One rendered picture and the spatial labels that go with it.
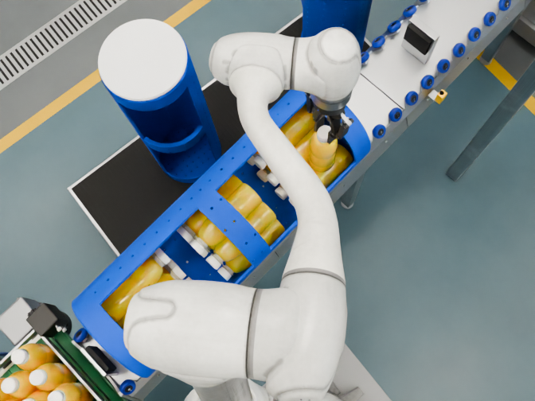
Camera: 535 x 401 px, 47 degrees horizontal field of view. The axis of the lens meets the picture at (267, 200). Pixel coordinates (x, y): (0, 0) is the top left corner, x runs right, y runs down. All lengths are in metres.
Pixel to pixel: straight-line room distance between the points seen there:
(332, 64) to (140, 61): 0.95
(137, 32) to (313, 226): 1.21
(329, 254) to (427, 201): 1.97
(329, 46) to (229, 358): 0.59
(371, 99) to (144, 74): 0.71
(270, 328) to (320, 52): 0.53
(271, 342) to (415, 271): 1.99
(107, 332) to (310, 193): 0.75
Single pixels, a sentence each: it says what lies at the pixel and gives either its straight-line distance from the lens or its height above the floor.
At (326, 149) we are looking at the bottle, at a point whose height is 1.25.
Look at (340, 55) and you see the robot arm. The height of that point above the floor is 1.73.
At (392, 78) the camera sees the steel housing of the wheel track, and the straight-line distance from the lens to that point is 2.05.
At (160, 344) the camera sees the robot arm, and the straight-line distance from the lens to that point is 0.90.
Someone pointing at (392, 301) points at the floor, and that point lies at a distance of 2.79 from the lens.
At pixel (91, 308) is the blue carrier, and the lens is 1.61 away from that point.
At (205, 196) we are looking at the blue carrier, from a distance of 1.60.
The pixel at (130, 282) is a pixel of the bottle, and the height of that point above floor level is 1.16.
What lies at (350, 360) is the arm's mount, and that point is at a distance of 1.67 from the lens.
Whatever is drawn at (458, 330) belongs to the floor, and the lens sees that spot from 2.84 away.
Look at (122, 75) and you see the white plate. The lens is 1.98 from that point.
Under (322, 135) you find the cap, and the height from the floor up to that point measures 1.30.
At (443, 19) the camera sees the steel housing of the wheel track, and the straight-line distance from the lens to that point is 2.18.
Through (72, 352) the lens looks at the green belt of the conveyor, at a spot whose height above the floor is 0.90.
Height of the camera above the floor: 2.75
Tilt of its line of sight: 75 degrees down
